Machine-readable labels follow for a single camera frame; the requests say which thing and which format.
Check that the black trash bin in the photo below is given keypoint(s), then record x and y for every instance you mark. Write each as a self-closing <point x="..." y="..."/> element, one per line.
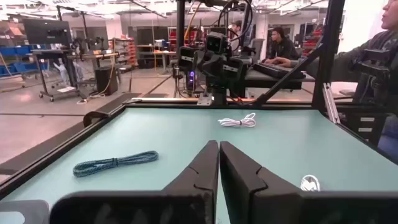
<point x="105" y="79"/>

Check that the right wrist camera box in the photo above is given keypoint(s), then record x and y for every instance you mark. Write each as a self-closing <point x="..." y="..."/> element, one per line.
<point x="216" y="42"/>

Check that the person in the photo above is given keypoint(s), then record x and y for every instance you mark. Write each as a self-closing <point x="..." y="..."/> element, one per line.
<point x="281" y="48"/>
<point x="345" y="62"/>
<point x="237" y="26"/>

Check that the silver metal bracket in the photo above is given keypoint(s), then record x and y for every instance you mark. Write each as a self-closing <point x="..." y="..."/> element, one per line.
<point x="205" y="99"/>

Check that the grey plastic bin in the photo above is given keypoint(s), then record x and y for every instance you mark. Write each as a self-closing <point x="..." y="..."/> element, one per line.
<point x="31" y="208"/>

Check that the black aluminium rig frame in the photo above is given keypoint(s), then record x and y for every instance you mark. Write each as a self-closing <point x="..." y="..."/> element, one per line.
<point x="326" y="62"/>

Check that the dark work table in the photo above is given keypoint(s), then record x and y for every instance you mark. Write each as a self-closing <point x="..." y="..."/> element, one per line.
<point x="273" y="81"/>

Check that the black computer monitor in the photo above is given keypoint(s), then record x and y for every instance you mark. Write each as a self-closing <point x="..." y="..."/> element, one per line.
<point x="46" y="31"/>

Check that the black box with purple light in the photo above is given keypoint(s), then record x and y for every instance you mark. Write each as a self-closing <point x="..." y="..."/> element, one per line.
<point x="191" y="79"/>

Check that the blue storage bin rack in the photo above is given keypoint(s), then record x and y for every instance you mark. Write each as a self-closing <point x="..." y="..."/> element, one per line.
<point x="15" y="68"/>

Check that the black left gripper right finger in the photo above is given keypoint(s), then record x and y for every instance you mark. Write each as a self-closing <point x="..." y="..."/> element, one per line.
<point x="242" y="180"/>

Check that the silver aluminium bar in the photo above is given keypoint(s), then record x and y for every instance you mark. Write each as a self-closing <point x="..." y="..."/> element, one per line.
<point x="331" y="102"/>

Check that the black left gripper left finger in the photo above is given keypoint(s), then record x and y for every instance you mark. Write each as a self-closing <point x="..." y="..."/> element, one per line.
<point x="199" y="174"/>

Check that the black rolling monitor cart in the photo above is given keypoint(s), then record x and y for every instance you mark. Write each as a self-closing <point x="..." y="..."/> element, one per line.
<point x="46" y="74"/>

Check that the background robot arms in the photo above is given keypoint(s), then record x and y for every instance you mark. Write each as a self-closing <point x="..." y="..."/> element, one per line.
<point x="87" y="42"/>

